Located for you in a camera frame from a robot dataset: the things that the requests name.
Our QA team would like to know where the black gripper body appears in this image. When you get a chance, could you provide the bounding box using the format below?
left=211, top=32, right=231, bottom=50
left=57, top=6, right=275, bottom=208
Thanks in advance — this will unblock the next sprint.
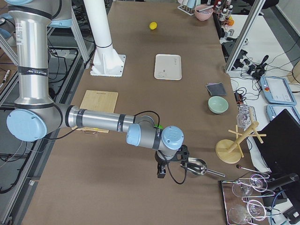
left=155, top=144, right=189, bottom=178

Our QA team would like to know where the yellow lemon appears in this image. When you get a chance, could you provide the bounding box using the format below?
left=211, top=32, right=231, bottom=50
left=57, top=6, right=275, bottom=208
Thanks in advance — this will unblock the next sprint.
left=149, top=22, right=158, bottom=30

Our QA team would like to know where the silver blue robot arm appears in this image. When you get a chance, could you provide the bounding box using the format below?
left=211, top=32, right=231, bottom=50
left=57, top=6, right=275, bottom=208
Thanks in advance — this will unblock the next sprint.
left=7, top=0, right=189, bottom=178

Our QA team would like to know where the wine glass rack tray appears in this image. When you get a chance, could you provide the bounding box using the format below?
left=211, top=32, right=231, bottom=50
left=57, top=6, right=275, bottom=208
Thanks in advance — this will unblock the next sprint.
left=220, top=173, right=284, bottom=225

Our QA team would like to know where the white rabbit tray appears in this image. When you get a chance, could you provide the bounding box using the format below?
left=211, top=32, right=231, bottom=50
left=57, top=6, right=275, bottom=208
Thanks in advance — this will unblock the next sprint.
left=154, top=54, right=182, bottom=81

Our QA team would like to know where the metal scoop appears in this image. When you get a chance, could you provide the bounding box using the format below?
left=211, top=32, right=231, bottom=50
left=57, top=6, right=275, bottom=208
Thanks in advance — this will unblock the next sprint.
left=180, top=157, right=225, bottom=177

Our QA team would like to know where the wooden mug tree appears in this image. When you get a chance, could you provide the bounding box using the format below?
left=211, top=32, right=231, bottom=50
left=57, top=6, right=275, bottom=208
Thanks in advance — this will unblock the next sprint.
left=216, top=120, right=267, bottom=164

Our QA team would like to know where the green bowl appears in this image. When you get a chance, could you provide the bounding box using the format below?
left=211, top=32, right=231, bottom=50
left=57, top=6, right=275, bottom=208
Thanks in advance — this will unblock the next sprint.
left=208, top=96, right=229, bottom=114

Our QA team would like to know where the grey folded cloth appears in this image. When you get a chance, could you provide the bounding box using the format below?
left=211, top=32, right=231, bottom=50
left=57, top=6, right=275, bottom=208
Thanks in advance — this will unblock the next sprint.
left=206, top=82, right=227, bottom=97

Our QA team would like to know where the bamboo cutting board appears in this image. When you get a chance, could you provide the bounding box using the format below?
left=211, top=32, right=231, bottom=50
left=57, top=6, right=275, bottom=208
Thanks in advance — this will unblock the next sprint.
left=71, top=90, right=119, bottom=135

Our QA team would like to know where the black monitor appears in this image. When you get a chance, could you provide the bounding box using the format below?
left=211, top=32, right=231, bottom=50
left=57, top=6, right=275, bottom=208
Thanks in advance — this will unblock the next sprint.
left=255, top=109, right=300, bottom=174

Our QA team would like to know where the blue teach pendant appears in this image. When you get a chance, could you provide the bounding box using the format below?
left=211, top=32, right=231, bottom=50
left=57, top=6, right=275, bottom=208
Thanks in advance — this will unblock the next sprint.
left=260, top=76, right=297, bottom=105
left=266, top=104, right=300, bottom=123

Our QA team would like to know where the pink bowl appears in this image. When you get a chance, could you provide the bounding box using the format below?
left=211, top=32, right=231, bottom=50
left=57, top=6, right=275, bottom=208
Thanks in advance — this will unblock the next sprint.
left=195, top=5, right=214, bottom=21

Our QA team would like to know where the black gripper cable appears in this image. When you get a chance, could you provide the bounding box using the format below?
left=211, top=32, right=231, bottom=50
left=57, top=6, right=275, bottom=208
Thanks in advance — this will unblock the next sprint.
left=133, top=110, right=188, bottom=186

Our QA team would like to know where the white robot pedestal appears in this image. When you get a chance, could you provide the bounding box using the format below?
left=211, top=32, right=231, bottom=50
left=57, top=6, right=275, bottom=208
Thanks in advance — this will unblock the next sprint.
left=84, top=0, right=126, bottom=77

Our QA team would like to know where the aluminium frame post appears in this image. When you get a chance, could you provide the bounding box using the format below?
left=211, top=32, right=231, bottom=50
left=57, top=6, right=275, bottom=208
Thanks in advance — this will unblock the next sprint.
left=224, top=0, right=266, bottom=73

